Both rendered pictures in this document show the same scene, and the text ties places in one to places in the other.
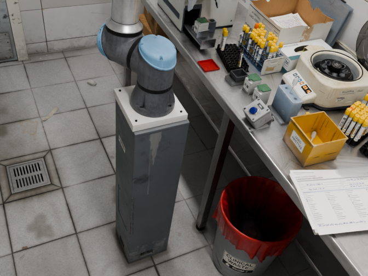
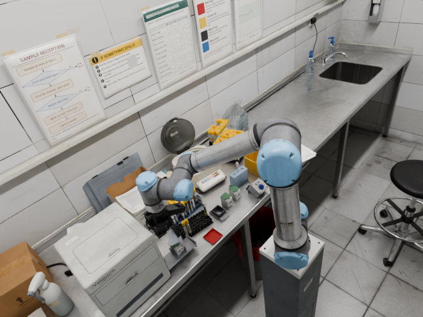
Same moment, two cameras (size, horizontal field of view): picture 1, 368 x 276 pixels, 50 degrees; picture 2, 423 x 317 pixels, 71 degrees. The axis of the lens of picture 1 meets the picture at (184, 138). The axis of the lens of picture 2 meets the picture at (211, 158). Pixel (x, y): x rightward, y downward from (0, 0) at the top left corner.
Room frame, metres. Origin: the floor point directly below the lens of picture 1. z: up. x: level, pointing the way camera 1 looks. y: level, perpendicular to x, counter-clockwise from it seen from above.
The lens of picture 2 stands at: (1.39, 0.84, 2.01)
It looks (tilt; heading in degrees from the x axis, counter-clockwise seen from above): 37 degrees down; 263
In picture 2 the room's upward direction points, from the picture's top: 11 degrees counter-clockwise
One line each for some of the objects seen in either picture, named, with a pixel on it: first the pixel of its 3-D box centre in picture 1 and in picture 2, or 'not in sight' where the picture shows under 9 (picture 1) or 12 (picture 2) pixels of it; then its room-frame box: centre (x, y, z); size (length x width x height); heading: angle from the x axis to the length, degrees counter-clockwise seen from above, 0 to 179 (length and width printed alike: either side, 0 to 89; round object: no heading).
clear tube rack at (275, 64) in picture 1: (259, 52); (182, 207); (1.46, -0.25, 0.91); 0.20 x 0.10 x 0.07; 32
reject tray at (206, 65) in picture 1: (208, 65); (213, 236); (1.34, -0.05, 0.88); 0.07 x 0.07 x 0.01; 32
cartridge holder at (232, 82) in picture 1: (238, 76); (218, 212); (1.28, -0.17, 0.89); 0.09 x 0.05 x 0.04; 122
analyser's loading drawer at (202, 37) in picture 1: (197, 30); (174, 254); (1.53, 0.02, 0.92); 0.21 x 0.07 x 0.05; 32
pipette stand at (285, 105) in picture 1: (286, 104); (238, 178); (1.12, -0.34, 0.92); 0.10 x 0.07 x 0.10; 27
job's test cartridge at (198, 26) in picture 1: (201, 27); (177, 247); (1.51, 0.01, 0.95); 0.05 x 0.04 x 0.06; 122
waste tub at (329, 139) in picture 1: (313, 138); (260, 162); (0.96, -0.42, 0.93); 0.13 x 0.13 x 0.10; 28
